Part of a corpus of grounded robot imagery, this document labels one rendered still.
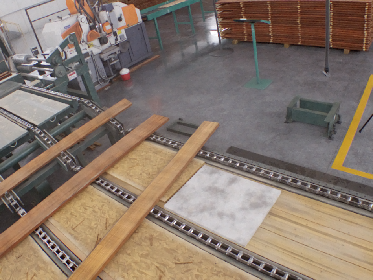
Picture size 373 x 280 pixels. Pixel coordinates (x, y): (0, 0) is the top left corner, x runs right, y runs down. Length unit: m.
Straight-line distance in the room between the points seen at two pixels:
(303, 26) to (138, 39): 4.02
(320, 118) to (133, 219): 2.71
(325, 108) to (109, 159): 2.82
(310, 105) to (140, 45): 4.97
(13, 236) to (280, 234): 1.76
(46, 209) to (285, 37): 6.07
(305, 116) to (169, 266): 2.80
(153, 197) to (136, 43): 6.04
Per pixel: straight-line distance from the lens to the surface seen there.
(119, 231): 1.82
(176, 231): 1.76
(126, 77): 6.65
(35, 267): 2.03
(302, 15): 6.68
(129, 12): 7.29
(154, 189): 1.98
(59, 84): 5.07
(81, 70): 5.25
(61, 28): 6.21
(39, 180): 2.86
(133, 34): 7.58
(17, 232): 2.28
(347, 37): 6.54
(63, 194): 2.32
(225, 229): 1.69
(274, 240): 1.65
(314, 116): 3.81
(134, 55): 7.59
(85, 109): 3.25
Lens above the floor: 2.17
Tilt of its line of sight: 34 degrees down
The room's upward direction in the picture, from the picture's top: 13 degrees counter-clockwise
